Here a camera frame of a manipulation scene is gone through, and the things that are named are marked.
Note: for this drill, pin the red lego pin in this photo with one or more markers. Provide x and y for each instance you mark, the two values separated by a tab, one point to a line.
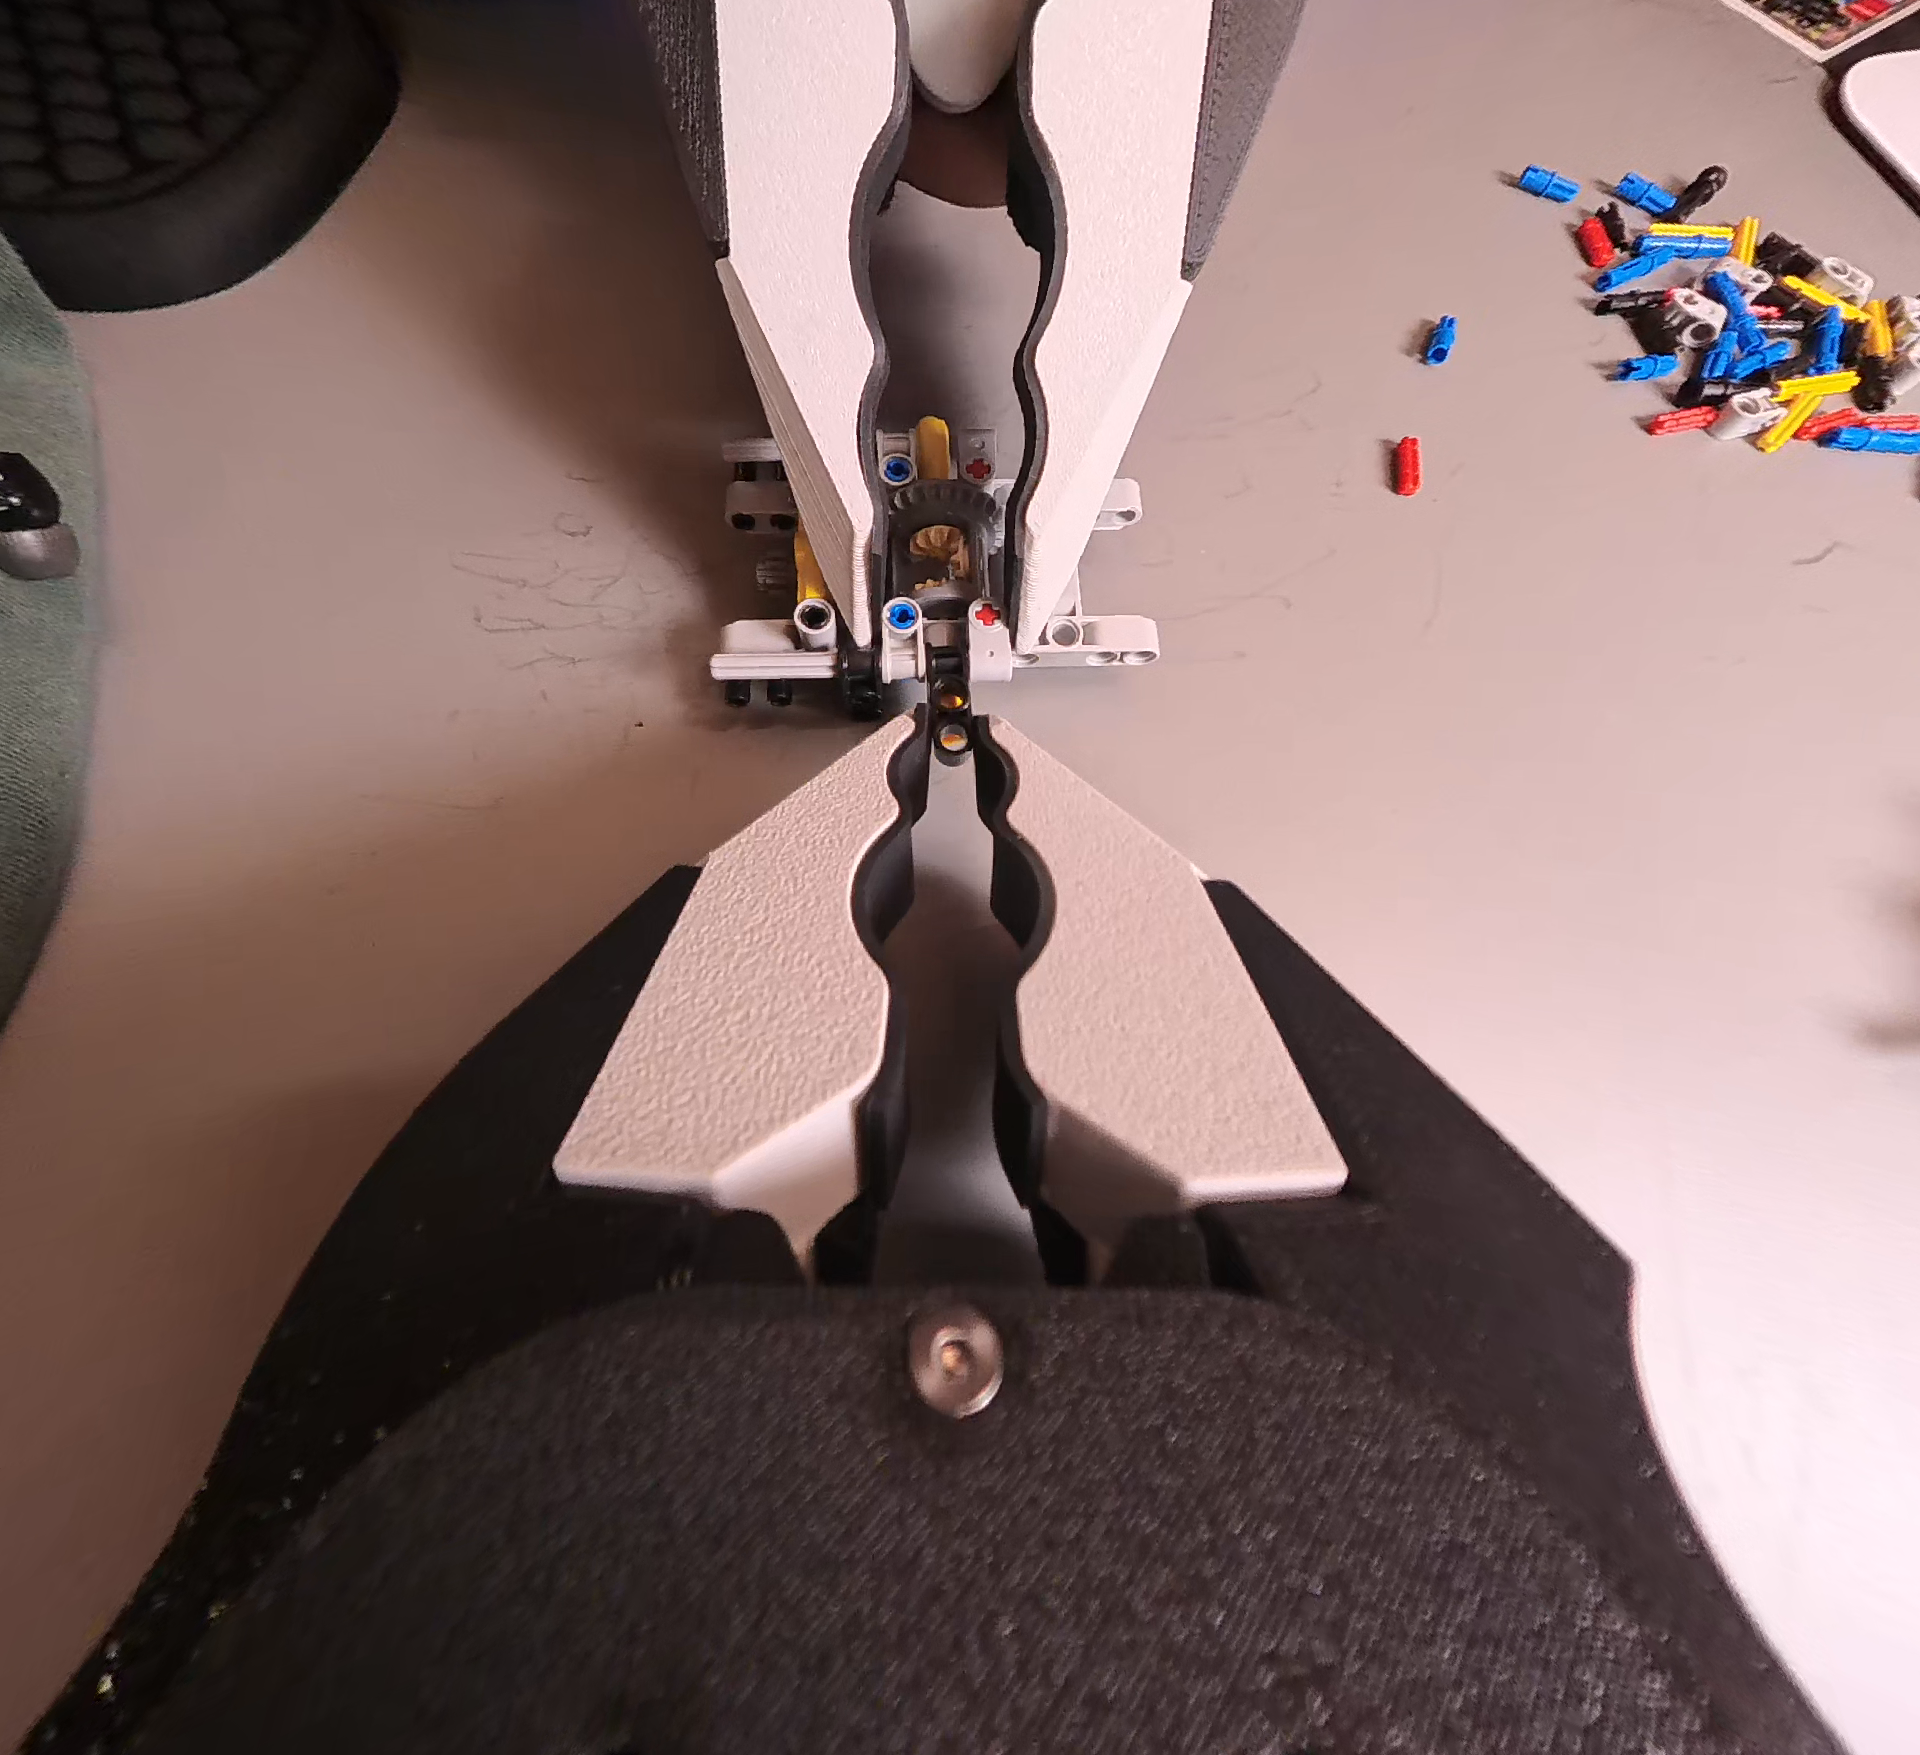
1405	465

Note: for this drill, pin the black clip-on microphone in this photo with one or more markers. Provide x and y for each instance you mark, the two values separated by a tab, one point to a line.
31	517

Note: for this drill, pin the black lego liftarm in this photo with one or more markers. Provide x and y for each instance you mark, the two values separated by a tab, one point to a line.
950	704

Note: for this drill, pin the blue lego pin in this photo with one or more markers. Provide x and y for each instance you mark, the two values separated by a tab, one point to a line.
1437	340

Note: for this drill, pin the person's green sweater torso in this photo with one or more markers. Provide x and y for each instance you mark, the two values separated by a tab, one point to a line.
37	736

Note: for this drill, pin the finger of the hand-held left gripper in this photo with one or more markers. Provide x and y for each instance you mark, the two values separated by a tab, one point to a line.
1131	211
786	181

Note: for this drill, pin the pile of small lego pins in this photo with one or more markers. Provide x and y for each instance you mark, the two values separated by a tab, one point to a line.
1725	316

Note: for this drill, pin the grey lego gear assembly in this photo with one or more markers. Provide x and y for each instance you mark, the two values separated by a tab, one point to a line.
938	541

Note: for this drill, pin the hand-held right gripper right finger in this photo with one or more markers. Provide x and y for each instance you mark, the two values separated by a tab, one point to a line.
1185	1019

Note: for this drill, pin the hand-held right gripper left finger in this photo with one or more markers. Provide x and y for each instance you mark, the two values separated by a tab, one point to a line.
720	1019

